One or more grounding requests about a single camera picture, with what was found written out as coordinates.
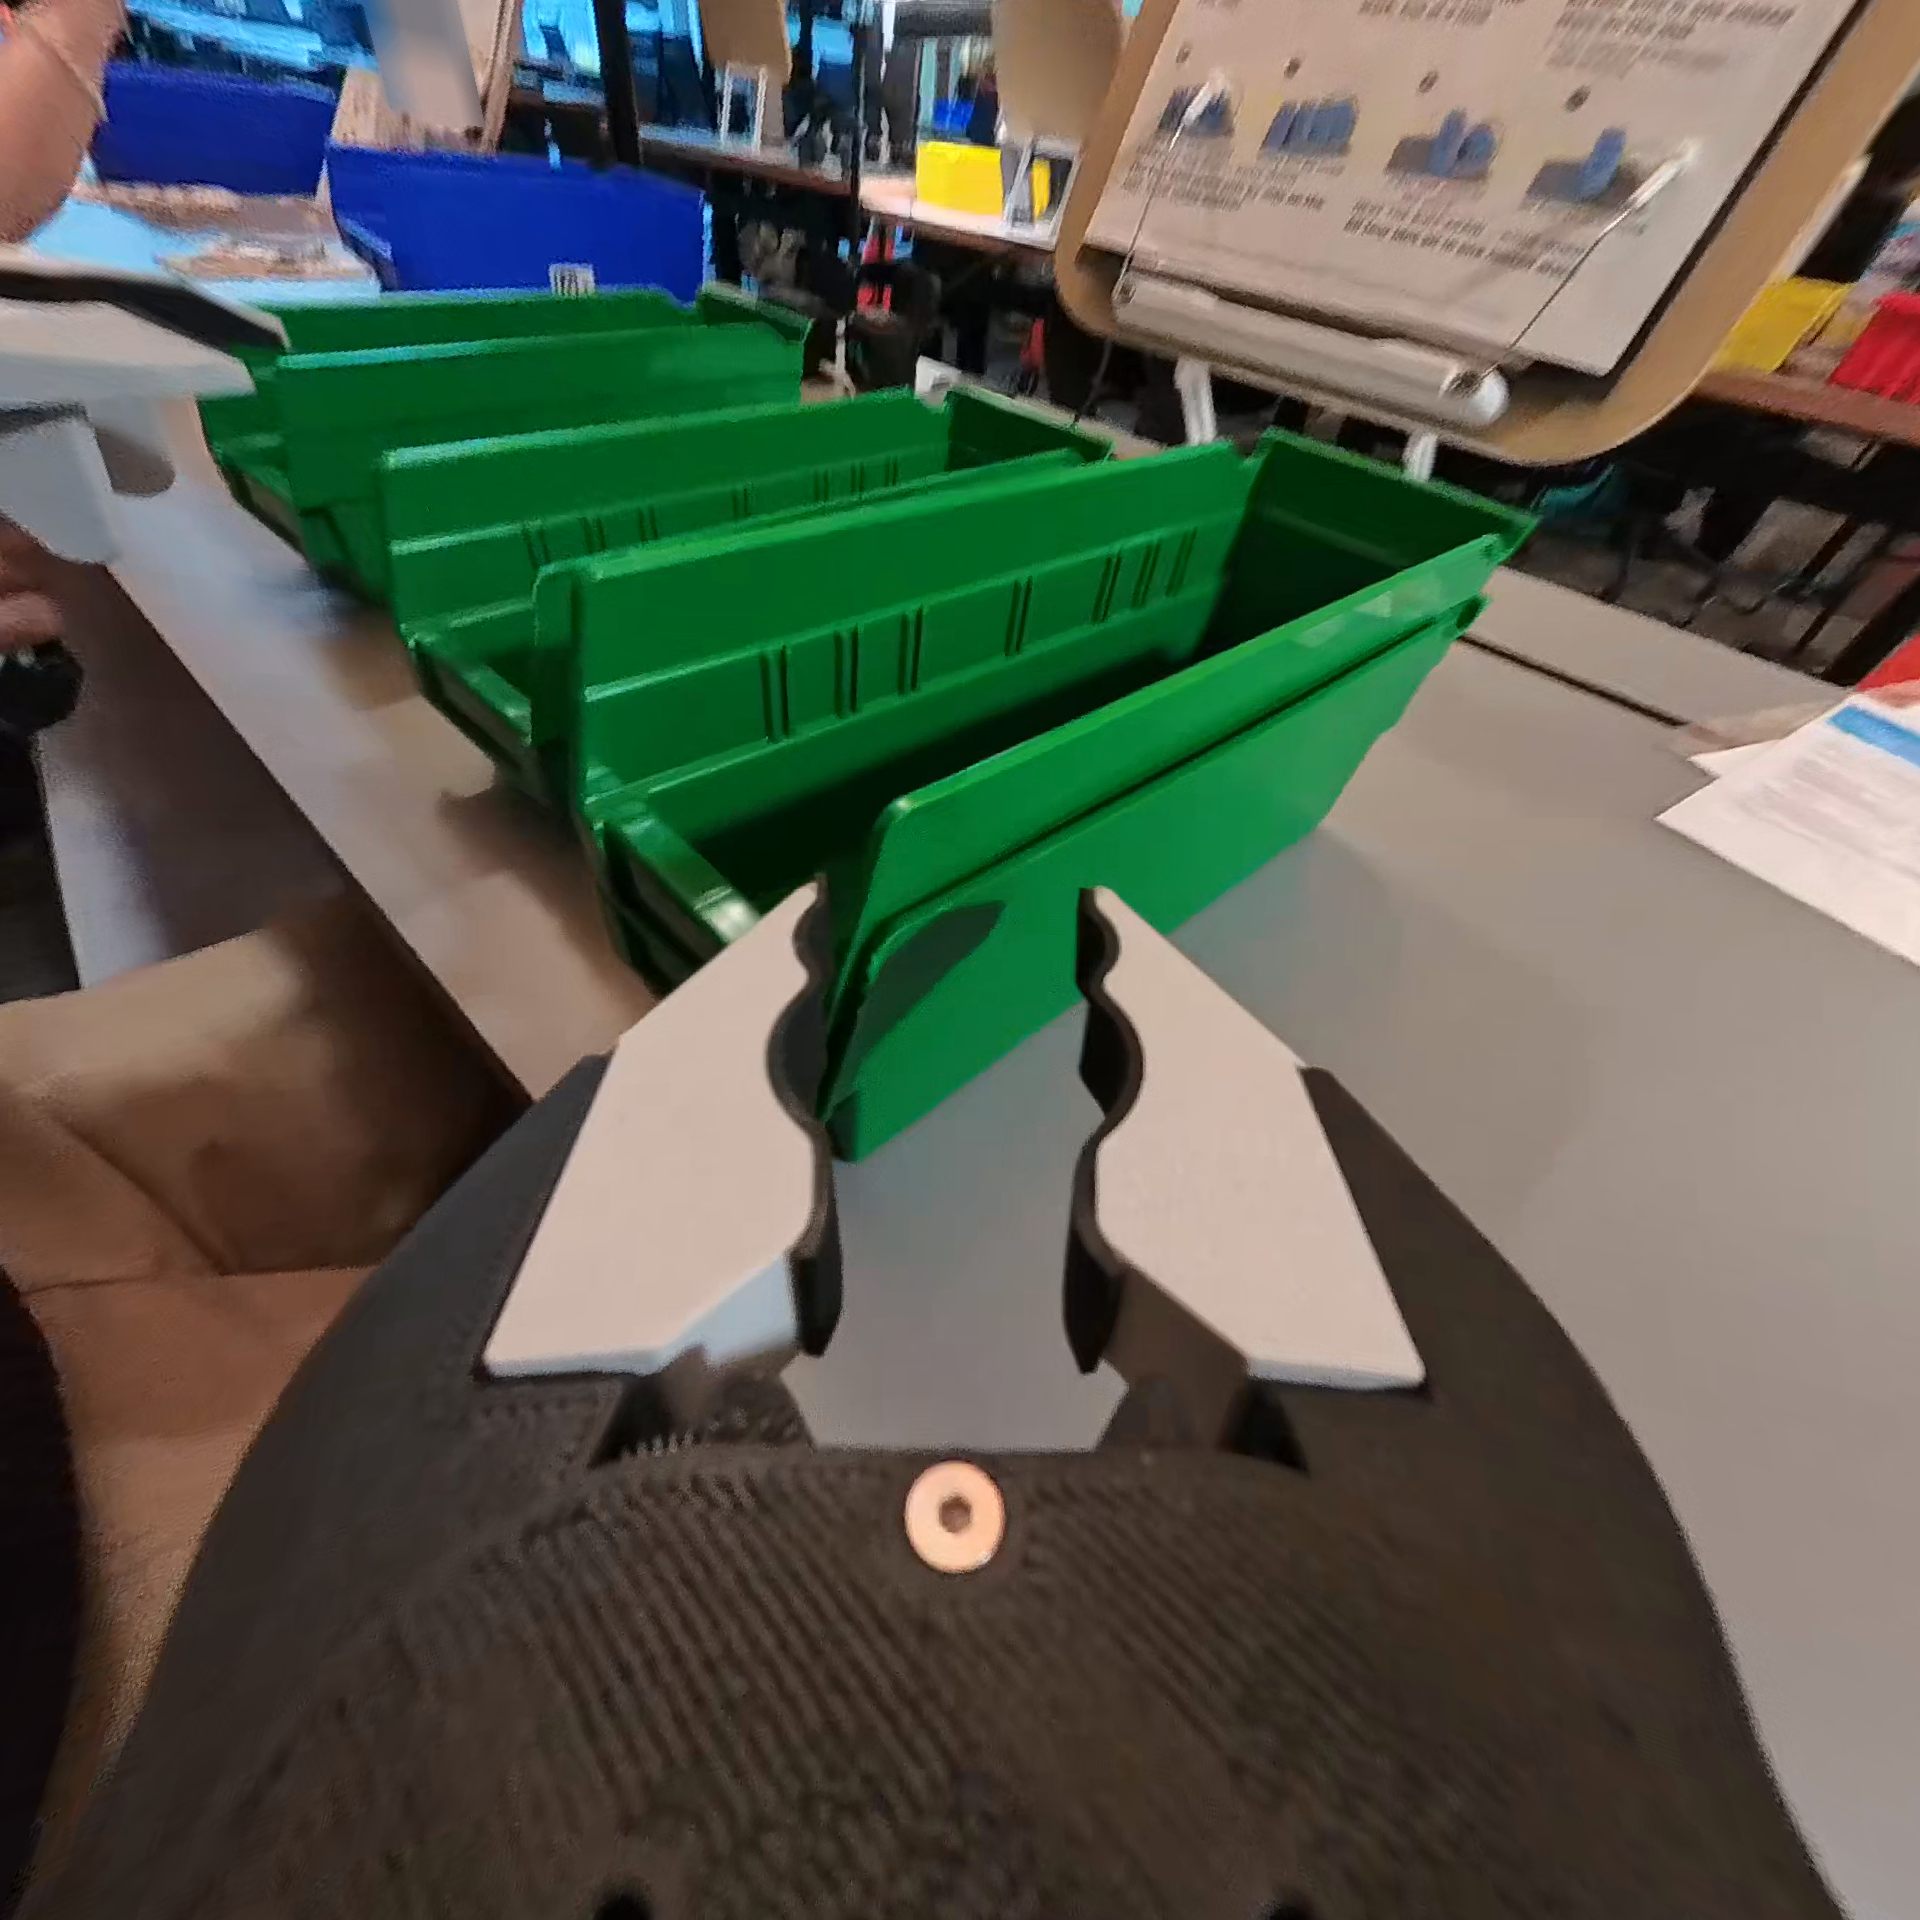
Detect yellow plastic bin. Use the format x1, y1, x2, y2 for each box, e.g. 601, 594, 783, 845
913, 139, 1056, 216
1710, 274, 1855, 377

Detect red plastic bin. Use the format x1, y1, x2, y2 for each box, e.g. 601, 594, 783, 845
1826, 289, 1920, 406

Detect blue plastic bin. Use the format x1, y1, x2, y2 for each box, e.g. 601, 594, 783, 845
88, 58, 342, 202

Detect person's left hand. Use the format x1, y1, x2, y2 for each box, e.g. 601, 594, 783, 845
0, 517, 64, 650

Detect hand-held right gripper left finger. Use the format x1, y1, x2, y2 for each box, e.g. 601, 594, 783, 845
480, 883, 841, 1384

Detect wooden document stand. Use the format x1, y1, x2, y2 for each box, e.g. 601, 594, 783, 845
990, 0, 1920, 486

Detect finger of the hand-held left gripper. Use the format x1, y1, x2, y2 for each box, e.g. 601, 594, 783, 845
0, 246, 290, 568

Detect printed paper sheets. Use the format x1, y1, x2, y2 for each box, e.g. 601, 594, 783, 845
1655, 681, 1920, 970

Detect printed instruction sheet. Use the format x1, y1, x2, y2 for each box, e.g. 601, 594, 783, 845
1084, 0, 1871, 379

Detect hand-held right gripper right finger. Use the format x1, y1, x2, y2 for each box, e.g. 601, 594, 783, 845
1066, 885, 1432, 1391

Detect blue bin with tag label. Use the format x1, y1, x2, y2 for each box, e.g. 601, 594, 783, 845
328, 142, 713, 299

